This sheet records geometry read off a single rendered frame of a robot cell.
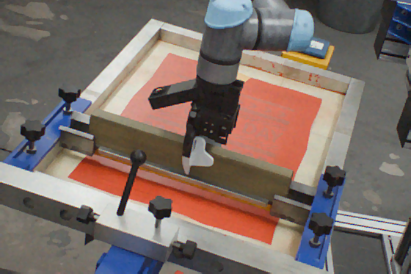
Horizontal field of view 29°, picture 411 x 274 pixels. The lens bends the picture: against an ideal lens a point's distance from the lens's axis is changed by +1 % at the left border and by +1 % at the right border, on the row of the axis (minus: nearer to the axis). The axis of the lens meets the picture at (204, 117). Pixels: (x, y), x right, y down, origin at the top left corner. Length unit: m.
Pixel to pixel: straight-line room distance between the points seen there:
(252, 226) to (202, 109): 0.25
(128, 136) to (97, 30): 2.72
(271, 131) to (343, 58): 2.70
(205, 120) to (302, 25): 0.25
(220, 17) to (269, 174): 0.33
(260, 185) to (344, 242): 1.31
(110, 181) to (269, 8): 0.46
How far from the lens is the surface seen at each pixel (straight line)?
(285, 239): 1.53
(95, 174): 1.59
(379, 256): 2.80
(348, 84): 2.05
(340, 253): 2.76
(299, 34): 1.42
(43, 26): 4.24
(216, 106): 1.46
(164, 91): 1.49
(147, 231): 1.29
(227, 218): 1.54
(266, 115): 1.88
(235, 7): 1.36
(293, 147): 1.79
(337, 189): 1.61
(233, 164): 1.51
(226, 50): 1.38
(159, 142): 1.54
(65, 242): 2.88
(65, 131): 1.58
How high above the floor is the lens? 1.91
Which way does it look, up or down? 31 degrees down
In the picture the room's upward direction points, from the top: 12 degrees clockwise
